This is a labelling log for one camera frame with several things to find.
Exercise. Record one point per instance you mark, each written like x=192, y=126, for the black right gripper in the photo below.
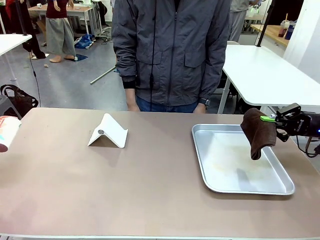
x=306, y=125

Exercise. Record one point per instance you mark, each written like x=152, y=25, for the brown cloth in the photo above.
x=260, y=132

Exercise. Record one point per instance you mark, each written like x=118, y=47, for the red white cup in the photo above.
x=8, y=132

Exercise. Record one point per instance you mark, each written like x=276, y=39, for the person's right forearm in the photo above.
x=128, y=70

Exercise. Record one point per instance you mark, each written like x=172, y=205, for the person's left forearm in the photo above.
x=212, y=72

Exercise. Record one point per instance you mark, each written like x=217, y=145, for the person's left hand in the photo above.
x=200, y=108

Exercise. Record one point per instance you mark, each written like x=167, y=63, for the person's right hand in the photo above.
x=133, y=105

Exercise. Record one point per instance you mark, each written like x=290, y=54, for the large white table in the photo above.
x=265, y=75

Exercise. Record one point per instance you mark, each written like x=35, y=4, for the metal tray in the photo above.
x=240, y=162

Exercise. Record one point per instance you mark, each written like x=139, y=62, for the black wrist watch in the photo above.
x=205, y=102

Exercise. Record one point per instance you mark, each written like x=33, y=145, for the wooden workbench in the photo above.
x=273, y=33

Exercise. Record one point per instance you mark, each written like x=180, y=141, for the blue cup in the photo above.
x=289, y=32

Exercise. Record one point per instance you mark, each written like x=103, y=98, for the drink cup with straw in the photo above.
x=283, y=28

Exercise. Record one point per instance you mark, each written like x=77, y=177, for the black pole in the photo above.
x=264, y=22

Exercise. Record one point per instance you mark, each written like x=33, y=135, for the person in grey clothes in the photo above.
x=238, y=17

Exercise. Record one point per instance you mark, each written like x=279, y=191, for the blue jeans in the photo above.
x=165, y=107

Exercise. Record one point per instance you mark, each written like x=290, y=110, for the person in grey jacket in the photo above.
x=172, y=50

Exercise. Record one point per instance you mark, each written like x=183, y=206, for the white folded stand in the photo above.
x=110, y=135

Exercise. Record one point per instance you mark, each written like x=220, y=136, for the metal bar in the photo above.
x=103, y=75

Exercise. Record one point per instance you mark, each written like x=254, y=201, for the blue plastic bag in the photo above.
x=84, y=41

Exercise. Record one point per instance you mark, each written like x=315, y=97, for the wooden table with white legs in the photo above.
x=82, y=11

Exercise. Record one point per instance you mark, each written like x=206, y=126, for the mannequin with grey skirt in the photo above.
x=60, y=32

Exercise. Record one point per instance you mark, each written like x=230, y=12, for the black bag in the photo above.
x=20, y=100

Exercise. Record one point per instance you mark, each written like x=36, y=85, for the mannequin in black clothes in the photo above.
x=27, y=27

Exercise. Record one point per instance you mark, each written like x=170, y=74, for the small white table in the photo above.
x=11, y=42

